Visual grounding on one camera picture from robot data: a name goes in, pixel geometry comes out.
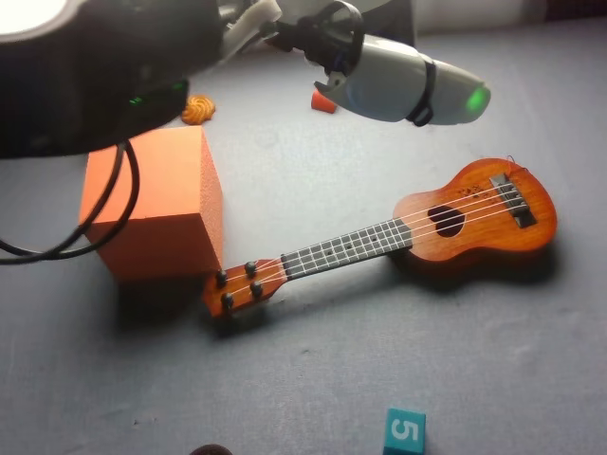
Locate red arch block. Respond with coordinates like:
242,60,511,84
310,89,339,116

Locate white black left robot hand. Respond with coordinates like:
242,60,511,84
313,35,492,127

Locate orange wooden ukulele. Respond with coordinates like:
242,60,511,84
202,157,559,324

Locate orange swirl cookie toy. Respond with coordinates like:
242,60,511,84
181,94,217,126

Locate large orange block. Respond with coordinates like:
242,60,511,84
79,125,225,285

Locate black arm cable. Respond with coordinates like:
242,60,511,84
0,141,125,255
0,139,141,265

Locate grey table cloth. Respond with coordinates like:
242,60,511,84
0,18,607,455

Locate blue number five block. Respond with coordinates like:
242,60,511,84
382,408,427,454

